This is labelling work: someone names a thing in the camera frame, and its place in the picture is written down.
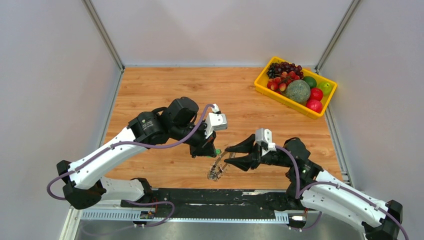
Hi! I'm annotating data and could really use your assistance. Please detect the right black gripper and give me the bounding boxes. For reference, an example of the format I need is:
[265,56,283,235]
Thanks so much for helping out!
[223,134,293,172]

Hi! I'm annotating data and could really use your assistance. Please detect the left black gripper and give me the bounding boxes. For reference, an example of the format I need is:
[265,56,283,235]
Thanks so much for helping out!
[171,120,218,159]

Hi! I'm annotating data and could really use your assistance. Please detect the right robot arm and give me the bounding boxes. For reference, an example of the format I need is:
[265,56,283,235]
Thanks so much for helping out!
[225,134,409,240]

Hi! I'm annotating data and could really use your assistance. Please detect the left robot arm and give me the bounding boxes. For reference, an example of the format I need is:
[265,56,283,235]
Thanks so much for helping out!
[56,96,228,210]

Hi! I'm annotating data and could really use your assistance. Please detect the red cherry bunch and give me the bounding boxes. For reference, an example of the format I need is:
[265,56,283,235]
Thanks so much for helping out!
[266,71,304,94]

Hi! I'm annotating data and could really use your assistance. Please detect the green netted melon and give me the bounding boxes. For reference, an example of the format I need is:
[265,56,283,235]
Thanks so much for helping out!
[285,80,311,104]

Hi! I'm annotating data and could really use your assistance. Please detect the red apple lower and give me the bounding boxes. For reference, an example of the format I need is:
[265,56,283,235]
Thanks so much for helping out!
[305,99,323,113]

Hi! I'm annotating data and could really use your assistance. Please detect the red apple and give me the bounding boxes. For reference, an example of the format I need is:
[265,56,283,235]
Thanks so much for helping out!
[309,87,324,101]
[305,99,323,113]

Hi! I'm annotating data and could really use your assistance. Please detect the dark grape bunch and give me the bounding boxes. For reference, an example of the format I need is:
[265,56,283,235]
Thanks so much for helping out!
[266,61,304,80]

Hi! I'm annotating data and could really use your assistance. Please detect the red apple upper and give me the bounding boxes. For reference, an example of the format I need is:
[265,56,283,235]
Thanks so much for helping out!
[309,87,324,101]

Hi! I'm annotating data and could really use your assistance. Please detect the dark green lime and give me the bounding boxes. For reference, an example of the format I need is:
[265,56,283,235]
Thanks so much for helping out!
[303,76,317,89]

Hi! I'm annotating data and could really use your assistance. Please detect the light green apple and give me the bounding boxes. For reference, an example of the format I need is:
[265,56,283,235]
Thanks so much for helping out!
[317,81,333,96]

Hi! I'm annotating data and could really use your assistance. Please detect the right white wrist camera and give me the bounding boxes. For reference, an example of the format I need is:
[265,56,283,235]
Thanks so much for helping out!
[255,128,276,157]

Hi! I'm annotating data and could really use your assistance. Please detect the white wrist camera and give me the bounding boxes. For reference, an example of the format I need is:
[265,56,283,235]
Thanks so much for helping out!
[204,104,228,139]
[255,128,276,157]

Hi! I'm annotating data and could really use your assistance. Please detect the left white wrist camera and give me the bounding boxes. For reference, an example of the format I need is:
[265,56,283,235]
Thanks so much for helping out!
[204,104,228,139]

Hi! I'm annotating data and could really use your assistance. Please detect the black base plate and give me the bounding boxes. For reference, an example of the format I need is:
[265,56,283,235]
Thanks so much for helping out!
[140,188,305,220]

